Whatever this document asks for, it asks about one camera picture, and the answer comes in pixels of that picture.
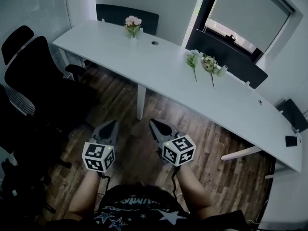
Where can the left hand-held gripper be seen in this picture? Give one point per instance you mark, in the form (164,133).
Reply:
(96,154)

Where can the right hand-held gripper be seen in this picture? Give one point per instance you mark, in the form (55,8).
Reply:
(179,150)

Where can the green and white flowers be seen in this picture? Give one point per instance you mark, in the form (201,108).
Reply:
(192,60)

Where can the dusty pink flowers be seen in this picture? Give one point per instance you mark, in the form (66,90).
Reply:
(209,64)

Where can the white vase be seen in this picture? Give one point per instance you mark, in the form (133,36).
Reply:
(133,43)

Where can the pink flowers bouquet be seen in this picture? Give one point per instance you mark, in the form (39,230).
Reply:
(133,21)

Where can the person's right forearm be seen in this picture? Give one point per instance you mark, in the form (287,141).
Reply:
(193,194)

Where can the person's left forearm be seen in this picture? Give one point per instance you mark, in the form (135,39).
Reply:
(83,194)

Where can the white table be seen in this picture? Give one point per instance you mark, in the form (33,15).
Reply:
(144,64)

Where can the black star print shirt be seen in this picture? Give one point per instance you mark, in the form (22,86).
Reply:
(144,213)

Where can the black mesh office chair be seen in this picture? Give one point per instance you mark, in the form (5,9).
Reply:
(14,133)

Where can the curved dark desk divider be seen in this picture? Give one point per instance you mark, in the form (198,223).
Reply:
(240,66)

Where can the long dark desk divider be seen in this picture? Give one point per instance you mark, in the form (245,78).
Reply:
(115,14)

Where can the black desk socket box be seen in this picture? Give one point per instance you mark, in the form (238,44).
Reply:
(291,141)

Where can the small dark desk divider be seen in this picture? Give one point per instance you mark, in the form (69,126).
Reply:
(292,114)

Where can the grey roller blind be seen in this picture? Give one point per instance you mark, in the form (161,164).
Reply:
(250,13)

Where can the black window frame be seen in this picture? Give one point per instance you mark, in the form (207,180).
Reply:
(203,8)

